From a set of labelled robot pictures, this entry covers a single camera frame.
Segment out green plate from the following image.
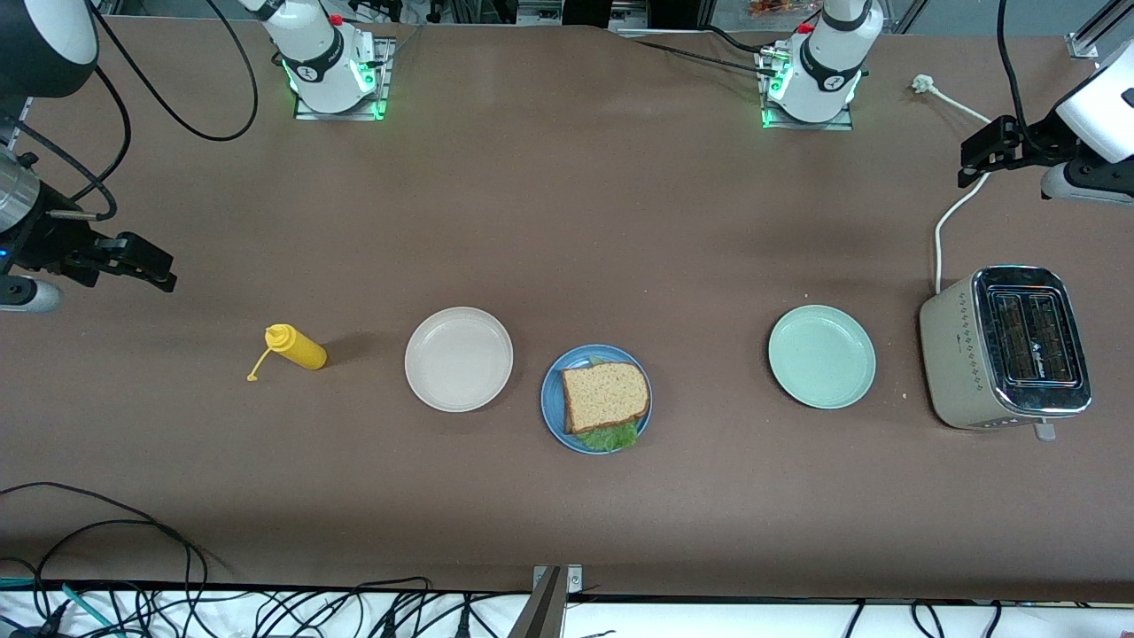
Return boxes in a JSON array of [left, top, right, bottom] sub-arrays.
[[767, 304, 878, 410]]

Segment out beige chrome toaster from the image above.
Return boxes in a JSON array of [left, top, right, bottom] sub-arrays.
[[919, 266, 1092, 441]]

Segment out blue plate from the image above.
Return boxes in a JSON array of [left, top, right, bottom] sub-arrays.
[[540, 344, 654, 455]]

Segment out black looped cable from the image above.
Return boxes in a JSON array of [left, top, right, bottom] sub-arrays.
[[0, 481, 233, 638]]

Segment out black table cable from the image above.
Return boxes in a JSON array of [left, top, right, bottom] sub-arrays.
[[616, 25, 798, 81]]

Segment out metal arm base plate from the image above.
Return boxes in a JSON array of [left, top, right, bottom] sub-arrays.
[[759, 44, 857, 132], [292, 35, 393, 121]]

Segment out white toaster power cable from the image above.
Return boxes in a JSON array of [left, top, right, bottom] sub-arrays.
[[913, 75, 995, 295]]

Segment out yellow mustard squeeze bottle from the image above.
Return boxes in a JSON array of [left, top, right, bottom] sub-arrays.
[[246, 323, 329, 384]]

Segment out brown bread slice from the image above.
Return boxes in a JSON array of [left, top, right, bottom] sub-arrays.
[[561, 362, 651, 435]]

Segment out white power strip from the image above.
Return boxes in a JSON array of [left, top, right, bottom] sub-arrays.
[[517, 0, 649, 27]]

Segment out teal cable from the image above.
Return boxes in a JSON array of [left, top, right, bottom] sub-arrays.
[[0, 576, 120, 638]]

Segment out aluminium frame profile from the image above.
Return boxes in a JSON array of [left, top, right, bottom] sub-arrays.
[[508, 564, 584, 638], [1066, 0, 1134, 60]]

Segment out green lettuce leaf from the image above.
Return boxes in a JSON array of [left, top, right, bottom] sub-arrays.
[[578, 356, 640, 454]]

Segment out beige plate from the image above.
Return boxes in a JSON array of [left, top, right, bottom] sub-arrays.
[[404, 306, 515, 414]]

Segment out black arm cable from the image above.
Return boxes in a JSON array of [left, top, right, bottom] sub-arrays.
[[13, 66, 134, 222], [997, 0, 1037, 153], [89, 0, 260, 143]]

